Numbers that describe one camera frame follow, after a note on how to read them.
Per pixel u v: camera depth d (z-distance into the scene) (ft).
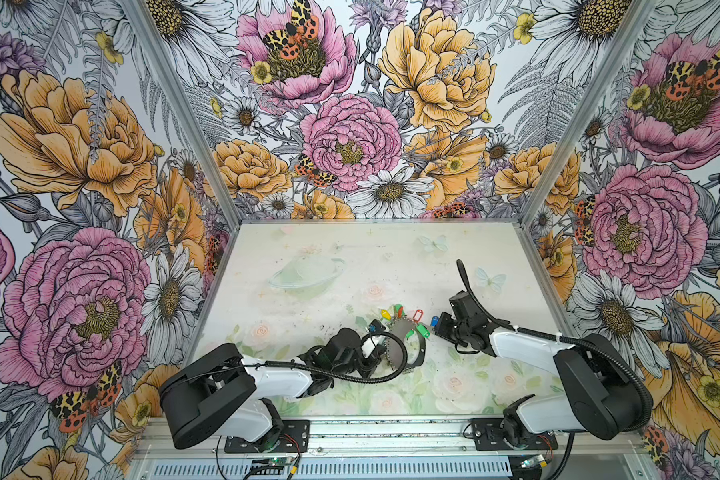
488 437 2.40
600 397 1.42
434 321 3.08
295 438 2.40
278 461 2.34
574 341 1.60
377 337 2.44
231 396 1.43
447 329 2.71
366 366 2.33
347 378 1.93
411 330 3.02
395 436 2.50
